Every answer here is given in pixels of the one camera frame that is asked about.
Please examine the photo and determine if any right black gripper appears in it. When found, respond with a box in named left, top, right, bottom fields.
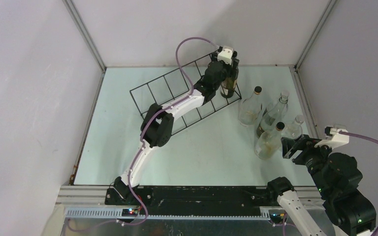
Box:
left=280, top=131, right=336, bottom=194

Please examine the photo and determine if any clear bottle silver cap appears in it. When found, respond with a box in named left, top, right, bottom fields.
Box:
left=282, top=115, right=305, bottom=140

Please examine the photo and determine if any dark green wine bottle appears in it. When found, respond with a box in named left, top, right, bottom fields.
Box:
left=220, top=64, right=239, bottom=98

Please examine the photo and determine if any clear bottle brown stopper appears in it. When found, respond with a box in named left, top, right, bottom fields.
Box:
left=254, top=122, right=285, bottom=160

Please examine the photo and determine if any tall clear bottle black label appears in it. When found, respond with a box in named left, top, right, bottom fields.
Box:
left=256, top=90, right=290, bottom=138

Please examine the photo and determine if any clear bottle black cork stopper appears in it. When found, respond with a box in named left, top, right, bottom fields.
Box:
left=238, top=86, right=263, bottom=126

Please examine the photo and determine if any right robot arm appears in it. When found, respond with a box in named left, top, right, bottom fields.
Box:
left=266, top=133, right=377, bottom=236

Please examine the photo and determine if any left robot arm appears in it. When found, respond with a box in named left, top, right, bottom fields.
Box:
left=105, top=48, right=239, bottom=206

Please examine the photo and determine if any small circuit board right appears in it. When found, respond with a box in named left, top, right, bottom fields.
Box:
left=270, top=213, right=286, bottom=220

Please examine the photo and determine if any small circuit board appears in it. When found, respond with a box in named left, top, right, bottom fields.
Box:
left=121, top=208, right=139, bottom=217
left=270, top=213, right=286, bottom=220

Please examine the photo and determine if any small circuit board left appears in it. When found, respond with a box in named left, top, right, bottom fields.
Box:
left=121, top=208, right=139, bottom=217

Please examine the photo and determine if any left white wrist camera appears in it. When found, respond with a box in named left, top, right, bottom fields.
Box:
left=217, top=46, right=235, bottom=65

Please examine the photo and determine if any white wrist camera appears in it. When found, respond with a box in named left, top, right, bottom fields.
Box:
left=217, top=46, right=235, bottom=65
left=314, top=125, right=349, bottom=149

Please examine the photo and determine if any black wire wine rack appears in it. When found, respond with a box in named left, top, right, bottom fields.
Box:
left=129, top=53, right=242, bottom=135

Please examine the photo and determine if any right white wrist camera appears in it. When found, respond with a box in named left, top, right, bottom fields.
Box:
left=314, top=125, right=349, bottom=149

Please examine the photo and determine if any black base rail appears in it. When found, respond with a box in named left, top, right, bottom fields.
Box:
left=105, top=185, right=286, bottom=218

